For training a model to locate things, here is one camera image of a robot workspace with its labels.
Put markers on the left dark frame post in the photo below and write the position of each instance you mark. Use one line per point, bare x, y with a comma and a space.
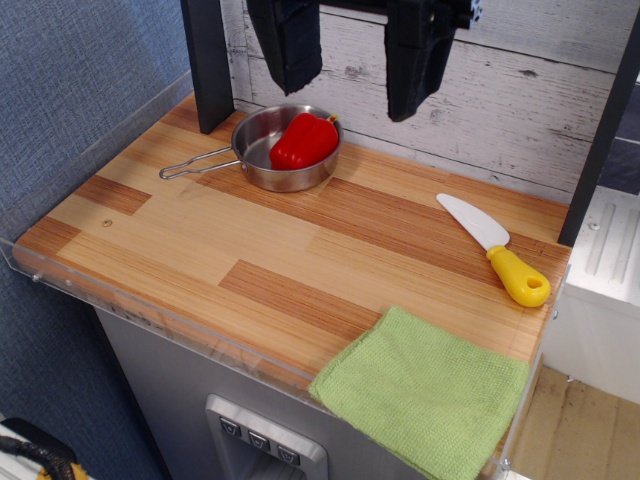
208, 58

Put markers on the dark frame post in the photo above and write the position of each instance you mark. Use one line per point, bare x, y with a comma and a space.
615, 107
208, 58

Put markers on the clear acrylic edge guard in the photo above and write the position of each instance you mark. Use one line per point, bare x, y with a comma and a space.
278, 284

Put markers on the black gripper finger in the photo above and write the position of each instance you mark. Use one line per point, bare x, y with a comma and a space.
288, 33

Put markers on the right dark frame post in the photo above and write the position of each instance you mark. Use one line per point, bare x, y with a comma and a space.
615, 107

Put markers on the silver button dispenser panel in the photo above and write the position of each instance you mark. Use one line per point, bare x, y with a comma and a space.
251, 446

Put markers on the green woven cloth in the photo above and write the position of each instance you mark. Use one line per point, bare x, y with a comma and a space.
437, 402

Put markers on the black yellow object at corner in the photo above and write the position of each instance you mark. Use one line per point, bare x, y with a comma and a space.
28, 452

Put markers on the white ridged side counter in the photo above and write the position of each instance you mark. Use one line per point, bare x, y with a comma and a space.
593, 335

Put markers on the steel pan with wire handle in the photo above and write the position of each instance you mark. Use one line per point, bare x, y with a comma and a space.
251, 143

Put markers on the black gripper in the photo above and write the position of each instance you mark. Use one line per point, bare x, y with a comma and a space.
418, 40

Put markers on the toy knife yellow handle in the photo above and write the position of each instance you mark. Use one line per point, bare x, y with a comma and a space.
524, 284

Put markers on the red toy capsicum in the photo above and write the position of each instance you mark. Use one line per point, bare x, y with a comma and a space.
307, 141

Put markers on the grey toy cabinet front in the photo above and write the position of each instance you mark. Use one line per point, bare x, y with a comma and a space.
171, 382

